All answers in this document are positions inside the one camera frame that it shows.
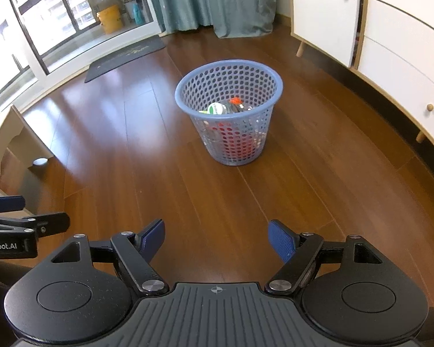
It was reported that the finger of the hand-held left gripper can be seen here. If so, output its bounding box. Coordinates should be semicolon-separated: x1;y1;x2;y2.
0;213;70;241
0;195;25;212

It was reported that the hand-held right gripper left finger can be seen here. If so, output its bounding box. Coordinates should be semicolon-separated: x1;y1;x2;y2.
50;218;169;296

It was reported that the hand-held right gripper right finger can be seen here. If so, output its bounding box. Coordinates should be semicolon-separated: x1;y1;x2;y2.
264;219;385;296

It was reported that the blue plastic mesh basket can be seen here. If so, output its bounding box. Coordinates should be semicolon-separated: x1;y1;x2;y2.
175;59;284;167

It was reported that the red plastic bag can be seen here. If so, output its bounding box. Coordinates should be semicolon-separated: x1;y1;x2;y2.
210;121;261;156

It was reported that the cream wooden furniture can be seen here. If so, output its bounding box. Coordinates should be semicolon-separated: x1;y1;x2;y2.
0;99;55;203

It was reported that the dark door mat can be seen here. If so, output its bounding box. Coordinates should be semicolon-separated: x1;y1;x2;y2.
84;36;167;84

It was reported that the black framed glass door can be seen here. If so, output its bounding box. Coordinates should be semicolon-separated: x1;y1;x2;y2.
0;0;160;112

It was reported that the yellow bucket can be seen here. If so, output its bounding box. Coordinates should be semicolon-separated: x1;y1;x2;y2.
97;5;124;34

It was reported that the light blue container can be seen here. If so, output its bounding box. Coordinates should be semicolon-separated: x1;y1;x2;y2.
128;2;145;25

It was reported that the teal curtain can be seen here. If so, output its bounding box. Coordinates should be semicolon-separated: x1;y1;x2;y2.
139;0;277;38

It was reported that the white cabinet with wooden frame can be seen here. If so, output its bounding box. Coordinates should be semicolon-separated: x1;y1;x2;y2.
288;0;434;160

